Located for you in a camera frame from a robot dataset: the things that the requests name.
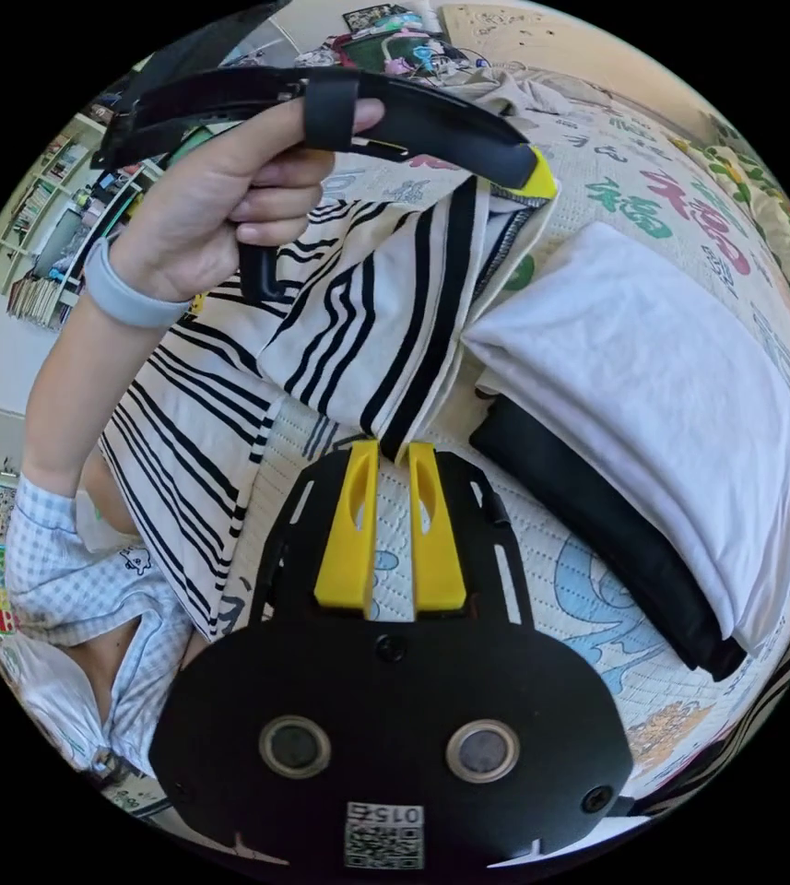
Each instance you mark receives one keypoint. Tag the black and white striped t-shirt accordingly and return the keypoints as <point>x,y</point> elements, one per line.
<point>367,311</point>

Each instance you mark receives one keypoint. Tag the pile of clothes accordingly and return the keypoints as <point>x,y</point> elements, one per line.
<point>643,359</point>

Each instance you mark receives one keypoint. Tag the floral blanket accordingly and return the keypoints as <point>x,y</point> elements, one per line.
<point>775,200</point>

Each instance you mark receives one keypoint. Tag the person's left hand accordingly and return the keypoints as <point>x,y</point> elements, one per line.
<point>215,200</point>

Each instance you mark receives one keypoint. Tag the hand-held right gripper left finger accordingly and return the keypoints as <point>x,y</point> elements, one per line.
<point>346,546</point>

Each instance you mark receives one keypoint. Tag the beige cloth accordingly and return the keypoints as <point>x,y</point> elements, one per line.
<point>512,86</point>

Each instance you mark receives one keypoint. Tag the bookshelf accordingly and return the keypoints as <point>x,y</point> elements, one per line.
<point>42,228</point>

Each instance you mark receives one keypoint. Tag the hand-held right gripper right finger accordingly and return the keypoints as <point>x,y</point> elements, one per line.
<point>439,553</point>

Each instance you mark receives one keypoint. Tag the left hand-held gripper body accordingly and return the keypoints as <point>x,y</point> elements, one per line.
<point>422,110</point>

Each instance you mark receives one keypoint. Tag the person's left forearm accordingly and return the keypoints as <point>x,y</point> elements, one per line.
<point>83,373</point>

